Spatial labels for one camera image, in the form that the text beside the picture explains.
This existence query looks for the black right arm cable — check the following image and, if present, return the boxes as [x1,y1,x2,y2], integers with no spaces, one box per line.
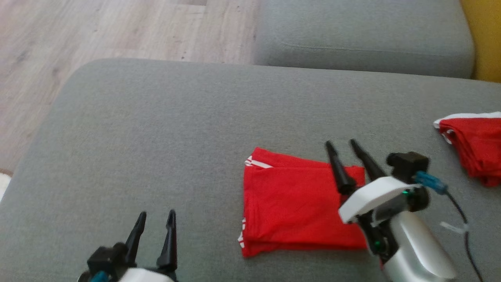
[445,191,485,282]

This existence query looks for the red Bulls 23 shorts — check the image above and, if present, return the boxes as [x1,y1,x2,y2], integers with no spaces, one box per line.
[433,112,501,187]

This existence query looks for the red white striped jersey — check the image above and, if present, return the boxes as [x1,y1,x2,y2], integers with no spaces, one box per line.
[238,146,369,259]

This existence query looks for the small grey sofa cushion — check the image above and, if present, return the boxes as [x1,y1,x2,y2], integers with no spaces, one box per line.
[252,0,476,79]

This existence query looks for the large grey sofa seat cushion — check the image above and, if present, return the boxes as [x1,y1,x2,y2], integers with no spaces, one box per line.
[0,58,501,282]

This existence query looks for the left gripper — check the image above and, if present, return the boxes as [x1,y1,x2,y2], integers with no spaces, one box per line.
[117,210,178,282]

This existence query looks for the yellow sofa cushion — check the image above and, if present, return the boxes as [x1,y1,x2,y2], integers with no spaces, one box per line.
[460,0,501,83]

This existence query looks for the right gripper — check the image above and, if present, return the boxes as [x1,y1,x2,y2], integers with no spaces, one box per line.
[324,139,412,263]

